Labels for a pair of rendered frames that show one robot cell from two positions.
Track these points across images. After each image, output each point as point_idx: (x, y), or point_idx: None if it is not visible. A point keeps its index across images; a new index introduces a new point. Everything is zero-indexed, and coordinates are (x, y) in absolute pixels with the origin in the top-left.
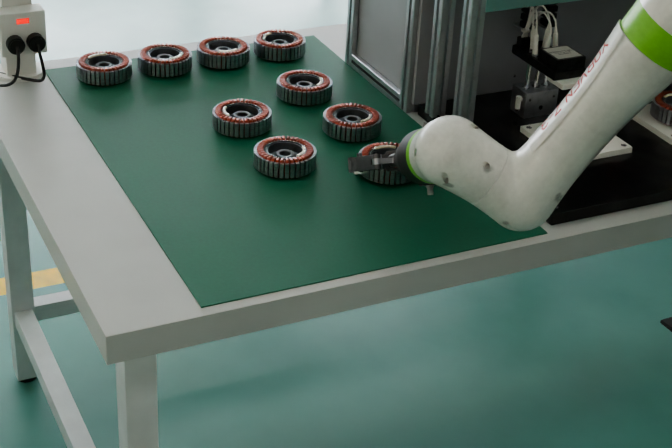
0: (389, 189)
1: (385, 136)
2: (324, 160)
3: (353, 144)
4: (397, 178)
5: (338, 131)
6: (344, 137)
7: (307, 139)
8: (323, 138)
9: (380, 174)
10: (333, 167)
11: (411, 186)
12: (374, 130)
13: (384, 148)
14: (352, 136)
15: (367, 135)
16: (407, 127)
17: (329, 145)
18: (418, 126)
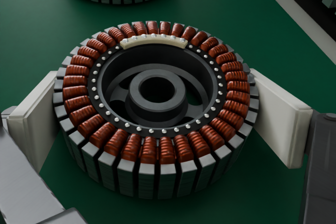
0: (132, 218)
1: None
2: (8, 53)
3: (107, 9)
4: (164, 189)
5: None
6: None
7: None
8: None
9: (101, 171)
10: (13, 82)
11: (212, 203)
12: None
13: (153, 44)
14: None
15: None
16: None
17: (53, 7)
18: None
